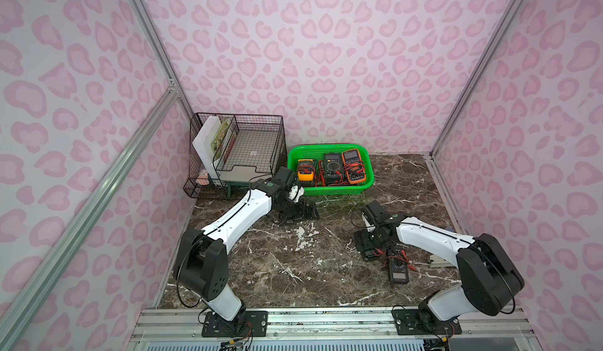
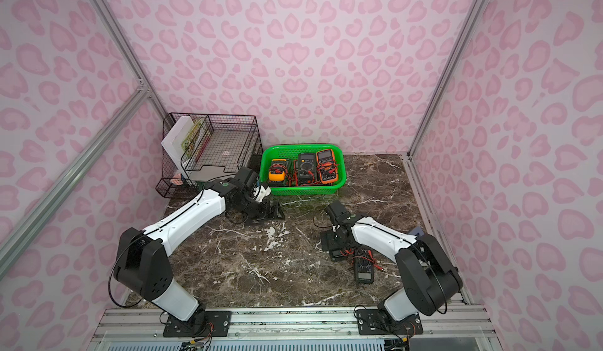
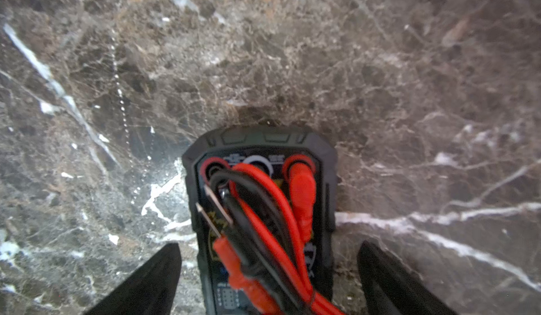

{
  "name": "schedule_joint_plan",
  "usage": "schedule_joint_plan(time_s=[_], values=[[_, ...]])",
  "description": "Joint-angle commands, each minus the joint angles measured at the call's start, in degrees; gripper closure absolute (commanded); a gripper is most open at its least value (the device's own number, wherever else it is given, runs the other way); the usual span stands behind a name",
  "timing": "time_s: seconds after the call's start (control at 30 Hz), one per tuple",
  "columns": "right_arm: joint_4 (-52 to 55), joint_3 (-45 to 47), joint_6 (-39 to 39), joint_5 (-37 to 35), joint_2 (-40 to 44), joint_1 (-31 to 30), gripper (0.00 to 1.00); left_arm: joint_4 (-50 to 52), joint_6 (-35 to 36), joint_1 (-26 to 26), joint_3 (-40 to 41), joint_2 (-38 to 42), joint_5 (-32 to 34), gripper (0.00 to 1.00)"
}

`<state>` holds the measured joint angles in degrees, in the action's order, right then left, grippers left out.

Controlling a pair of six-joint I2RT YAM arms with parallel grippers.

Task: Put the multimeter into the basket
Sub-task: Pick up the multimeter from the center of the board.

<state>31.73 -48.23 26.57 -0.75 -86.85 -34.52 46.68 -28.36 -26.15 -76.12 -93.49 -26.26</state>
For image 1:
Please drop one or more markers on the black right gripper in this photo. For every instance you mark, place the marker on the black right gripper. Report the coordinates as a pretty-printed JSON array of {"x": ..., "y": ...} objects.
[{"x": 369, "y": 242}]

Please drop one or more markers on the white board in rack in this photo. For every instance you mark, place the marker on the white board in rack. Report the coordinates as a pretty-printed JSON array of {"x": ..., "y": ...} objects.
[{"x": 203, "y": 144}]

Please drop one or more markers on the orange multimeter with leads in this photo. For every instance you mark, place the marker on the orange multimeter with leads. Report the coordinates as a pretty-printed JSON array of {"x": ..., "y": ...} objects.
[{"x": 354, "y": 168}]

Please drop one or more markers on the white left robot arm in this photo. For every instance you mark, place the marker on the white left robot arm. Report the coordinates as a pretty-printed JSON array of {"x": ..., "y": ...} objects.
[{"x": 202, "y": 264}]

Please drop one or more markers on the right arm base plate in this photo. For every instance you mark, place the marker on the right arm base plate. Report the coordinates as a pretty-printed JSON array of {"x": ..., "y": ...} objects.
[{"x": 420, "y": 322}]

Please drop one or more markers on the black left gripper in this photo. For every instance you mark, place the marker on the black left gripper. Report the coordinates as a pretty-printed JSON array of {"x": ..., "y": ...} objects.
[{"x": 299, "y": 209}]

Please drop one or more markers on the dark green multimeter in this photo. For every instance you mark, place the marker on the dark green multimeter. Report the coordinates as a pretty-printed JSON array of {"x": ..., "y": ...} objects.
[{"x": 332, "y": 169}]

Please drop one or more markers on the green plastic basket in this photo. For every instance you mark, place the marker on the green plastic basket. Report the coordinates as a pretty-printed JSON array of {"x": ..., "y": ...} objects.
[{"x": 316, "y": 152}]

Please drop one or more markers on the yellow multimeter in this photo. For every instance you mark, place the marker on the yellow multimeter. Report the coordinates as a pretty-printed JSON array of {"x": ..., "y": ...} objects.
[{"x": 306, "y": 171}]

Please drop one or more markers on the white stapler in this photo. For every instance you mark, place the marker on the white stapler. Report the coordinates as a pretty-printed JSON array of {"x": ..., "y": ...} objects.
[{"x": 439, "y": 262}]

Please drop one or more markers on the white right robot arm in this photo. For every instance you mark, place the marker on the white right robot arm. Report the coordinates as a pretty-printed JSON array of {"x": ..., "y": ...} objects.
[{"x": 489, "y": 279}]

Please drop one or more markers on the black clamp multimeter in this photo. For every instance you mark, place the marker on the black clamp multimeter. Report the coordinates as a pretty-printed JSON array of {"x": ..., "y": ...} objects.
[{"x": 398, "y": 266}]

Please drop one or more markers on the black wire mesh rack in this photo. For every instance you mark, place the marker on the black wire mesh rack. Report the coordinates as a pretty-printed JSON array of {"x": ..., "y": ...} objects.
[{"x": 247, "y": 147}]

